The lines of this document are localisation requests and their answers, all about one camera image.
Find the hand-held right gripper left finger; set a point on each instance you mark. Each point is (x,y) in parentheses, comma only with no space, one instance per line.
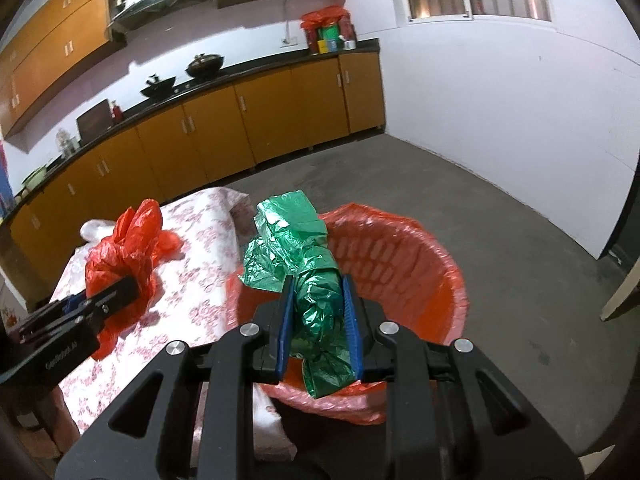
(281,332)

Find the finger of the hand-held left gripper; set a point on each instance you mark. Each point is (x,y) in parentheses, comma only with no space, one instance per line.
(117,292)

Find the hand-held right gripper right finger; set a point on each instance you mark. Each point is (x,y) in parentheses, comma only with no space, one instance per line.
(353,332)

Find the red plastic bag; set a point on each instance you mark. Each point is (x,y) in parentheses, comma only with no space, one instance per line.
(125,250)

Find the green plastic bag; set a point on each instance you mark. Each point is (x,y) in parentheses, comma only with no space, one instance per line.
(310,260)

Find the red lined trash basket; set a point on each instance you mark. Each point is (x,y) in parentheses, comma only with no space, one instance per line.
(415,280)

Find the floral tablecloth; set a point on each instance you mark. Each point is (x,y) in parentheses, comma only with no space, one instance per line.
(200,270)

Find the green bowl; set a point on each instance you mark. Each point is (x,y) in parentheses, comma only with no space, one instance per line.
(35,179)

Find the glass jar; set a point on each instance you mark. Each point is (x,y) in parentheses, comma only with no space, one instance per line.
(65,141)

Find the wooden cutting board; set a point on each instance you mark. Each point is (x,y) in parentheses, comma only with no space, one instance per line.
(95,121)

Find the orange lower kitchen cabinets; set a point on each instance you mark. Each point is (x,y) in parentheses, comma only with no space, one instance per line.
(210,130)

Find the orange kitchen cabinets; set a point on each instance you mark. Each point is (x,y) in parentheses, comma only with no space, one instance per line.
(210,130)
(55,40)

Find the black wok with lid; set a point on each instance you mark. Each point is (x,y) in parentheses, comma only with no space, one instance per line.
(204,66)

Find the orange upper kitchen cabinets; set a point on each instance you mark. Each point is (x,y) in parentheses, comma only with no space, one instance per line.
(55,40)

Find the black kitchen countertop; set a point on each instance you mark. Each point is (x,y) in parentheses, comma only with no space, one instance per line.
(260,62)

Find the beige chair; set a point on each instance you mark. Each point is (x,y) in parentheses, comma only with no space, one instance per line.
(622,287)

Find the green packet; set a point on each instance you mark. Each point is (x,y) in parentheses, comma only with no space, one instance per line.
(330,37)

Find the large red shopping bag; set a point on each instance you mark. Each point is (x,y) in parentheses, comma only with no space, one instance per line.
(325,17)

